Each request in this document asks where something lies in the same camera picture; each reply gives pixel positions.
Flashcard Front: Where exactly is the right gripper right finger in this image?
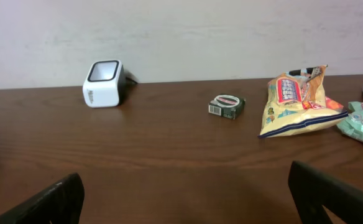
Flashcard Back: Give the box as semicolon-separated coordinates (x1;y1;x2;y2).
288;161;363;223

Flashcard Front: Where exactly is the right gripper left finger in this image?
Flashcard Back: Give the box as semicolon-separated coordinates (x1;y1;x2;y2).
0;173;85;224

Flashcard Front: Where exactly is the yellow snack bag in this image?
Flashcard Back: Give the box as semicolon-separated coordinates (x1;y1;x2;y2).
259;65;348;138

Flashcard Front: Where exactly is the dark green round-label box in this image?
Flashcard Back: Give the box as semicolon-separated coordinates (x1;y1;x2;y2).
208;94;246;119

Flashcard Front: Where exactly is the orange tissue pack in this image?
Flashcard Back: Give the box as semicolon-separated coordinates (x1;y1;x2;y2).
325;96;344;113

